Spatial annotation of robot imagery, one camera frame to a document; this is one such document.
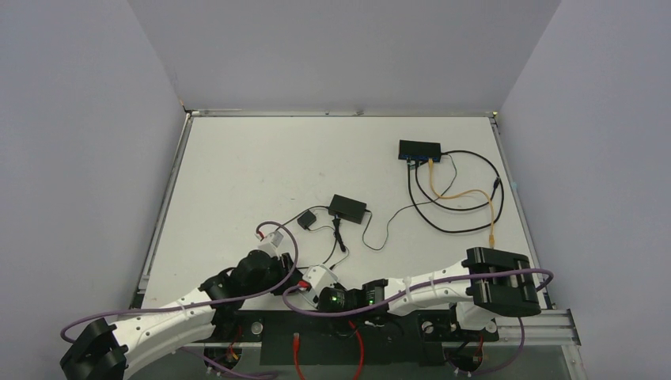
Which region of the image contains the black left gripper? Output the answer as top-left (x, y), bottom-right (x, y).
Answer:
top-left (245, 253), bottom-right (309, 298)

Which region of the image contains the red ethernet cable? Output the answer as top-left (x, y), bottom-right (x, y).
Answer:
top-left (292, 320), bottom-right (366, 380)

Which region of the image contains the small black wall adapter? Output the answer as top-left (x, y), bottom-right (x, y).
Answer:
top-left (296, 210), bottom-right (317, 230)

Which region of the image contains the black ribbed network switch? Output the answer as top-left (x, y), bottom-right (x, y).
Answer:
top-left (398, 139), bottom-right (442, 162)

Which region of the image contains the orange ethernet cable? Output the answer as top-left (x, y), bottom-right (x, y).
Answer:
top-left (426, 157), bottom-right (498, 248)

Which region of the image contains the thin black barrel plug cable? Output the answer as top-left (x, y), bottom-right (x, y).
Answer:
top-left (314, 152), bottom-right (458, 271)

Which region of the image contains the black ethernet cable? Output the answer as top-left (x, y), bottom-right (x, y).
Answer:
top-left (414, 150), bottom-right (506, 220)

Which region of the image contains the short black patch cable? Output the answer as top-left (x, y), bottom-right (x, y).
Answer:
top-left (406, 159), bottom-right (496, 234)

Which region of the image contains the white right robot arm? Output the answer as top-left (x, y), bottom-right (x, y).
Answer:
top-left (313, 247), bottom-right (541, 338)

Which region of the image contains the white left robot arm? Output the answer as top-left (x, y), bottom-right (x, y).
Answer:
top-left (59, 249), bottom-right (303, 379)

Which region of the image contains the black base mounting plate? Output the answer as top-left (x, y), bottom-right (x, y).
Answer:
top-left (200, 310), bottom-right (499, 369)

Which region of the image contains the black power brick adapter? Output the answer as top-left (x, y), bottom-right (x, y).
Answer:
top-left (328, 194), bottom-right (367, 224)

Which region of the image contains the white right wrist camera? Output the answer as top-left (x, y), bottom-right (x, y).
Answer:
top-left (301, 264), bottom-right (339, 307)

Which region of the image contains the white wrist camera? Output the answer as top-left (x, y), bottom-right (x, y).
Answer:
top-left (301, 264), bottom-right (339, 307)
top-left (257, 231), bottom-right (284, 257)

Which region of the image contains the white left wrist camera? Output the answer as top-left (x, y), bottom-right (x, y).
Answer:
top-left (257, 231), bottom-right (284, 257)

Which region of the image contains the black two-prong power cord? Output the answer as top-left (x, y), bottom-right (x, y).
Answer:
top-left (278, 207), bottom-right (342, 266)

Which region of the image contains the thin black brick output cable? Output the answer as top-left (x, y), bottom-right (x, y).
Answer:
top-left (362, 209), bottom-right (392, 252)

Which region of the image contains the aluminium frame rail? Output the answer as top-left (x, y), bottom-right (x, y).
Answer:
top-left (130, 111), bottom-right (193, 309)

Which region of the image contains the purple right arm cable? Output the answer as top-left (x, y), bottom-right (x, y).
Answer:
top-left (282, 268), bottom-right (555, 376)

